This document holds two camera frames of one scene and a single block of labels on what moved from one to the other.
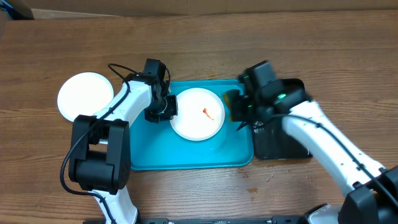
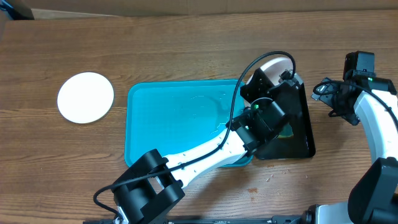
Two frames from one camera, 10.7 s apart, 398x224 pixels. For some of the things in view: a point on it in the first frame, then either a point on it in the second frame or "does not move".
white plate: (84, 93) does not move
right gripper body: (250, 115) -> (332, 101)
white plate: (201, 114) -> (274, 69)
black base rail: (277, 219) does not move
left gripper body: (165, 110) -> (260, 101)
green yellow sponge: (232, 99) -> (286, 132)
